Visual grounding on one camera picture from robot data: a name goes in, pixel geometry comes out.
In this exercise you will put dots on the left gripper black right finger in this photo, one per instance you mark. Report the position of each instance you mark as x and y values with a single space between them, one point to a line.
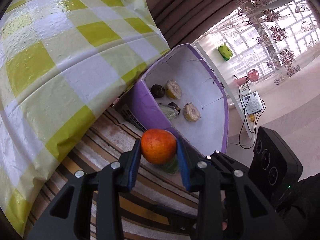
226 196

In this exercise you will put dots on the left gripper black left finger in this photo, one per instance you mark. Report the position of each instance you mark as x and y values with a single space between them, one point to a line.
68 216

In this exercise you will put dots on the red-orange blood orange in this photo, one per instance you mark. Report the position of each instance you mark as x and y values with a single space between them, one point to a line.
158 146

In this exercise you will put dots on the right hand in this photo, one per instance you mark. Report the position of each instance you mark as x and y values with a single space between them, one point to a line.
224 225

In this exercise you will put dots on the white device with label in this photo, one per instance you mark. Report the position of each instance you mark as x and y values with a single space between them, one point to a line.
252 103

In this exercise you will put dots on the green wrapped mango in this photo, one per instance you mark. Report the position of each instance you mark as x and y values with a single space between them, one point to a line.
170 167

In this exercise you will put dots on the striped brown sofa cover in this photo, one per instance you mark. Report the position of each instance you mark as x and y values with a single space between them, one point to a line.
157 207

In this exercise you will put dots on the white remote control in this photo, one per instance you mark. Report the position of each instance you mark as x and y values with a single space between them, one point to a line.
244 89

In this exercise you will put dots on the pink small fan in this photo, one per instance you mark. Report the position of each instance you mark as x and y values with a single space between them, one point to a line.
253 75

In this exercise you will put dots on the halved yellow fruit front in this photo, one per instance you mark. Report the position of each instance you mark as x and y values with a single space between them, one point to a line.
190 112

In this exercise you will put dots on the halved yellow fruit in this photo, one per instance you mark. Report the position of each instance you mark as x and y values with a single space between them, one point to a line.
190 112
173 90

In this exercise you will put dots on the plastic-wrapped green fruit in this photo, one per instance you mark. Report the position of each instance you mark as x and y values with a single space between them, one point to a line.
170 112

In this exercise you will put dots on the dark round fruit front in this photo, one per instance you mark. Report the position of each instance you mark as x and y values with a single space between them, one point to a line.
175 106

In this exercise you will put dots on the dark round fruit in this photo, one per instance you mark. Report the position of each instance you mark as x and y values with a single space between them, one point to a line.
175 106
157 91

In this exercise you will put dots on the purple-rimmed white cardboard box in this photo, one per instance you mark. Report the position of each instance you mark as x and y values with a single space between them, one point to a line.
199 86

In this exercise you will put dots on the green bananas on table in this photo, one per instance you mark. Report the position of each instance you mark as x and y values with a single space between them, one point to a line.
225 52

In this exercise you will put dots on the halved yellow fruit back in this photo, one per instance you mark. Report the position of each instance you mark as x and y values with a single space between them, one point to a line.
173 90

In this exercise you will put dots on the dark round fruit back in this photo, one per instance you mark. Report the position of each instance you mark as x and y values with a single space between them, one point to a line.
157 91

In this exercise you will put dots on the floral sheer curtain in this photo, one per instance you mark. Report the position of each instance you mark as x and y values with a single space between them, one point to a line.
273 38

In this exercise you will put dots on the yellow-green checkered plastic cover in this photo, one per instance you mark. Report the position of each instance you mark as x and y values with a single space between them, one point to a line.
63 62

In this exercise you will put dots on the brown curtain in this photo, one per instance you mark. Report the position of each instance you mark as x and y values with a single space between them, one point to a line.
183 21

